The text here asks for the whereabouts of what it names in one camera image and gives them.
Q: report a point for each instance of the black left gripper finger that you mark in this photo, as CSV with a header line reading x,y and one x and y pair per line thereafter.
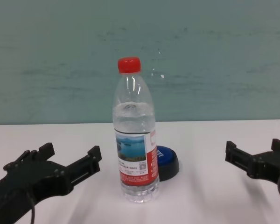
x,y
43,152
84,168

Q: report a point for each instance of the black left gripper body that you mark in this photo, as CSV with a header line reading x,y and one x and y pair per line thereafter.
x,y
32,179

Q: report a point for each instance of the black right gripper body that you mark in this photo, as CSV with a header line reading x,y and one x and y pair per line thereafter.
x,y
268,165

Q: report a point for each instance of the blue button with black base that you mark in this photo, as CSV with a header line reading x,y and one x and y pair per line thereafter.
x,y
168,161

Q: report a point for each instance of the clear red-capped water bottle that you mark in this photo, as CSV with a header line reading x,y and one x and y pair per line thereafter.
x,y
134,116

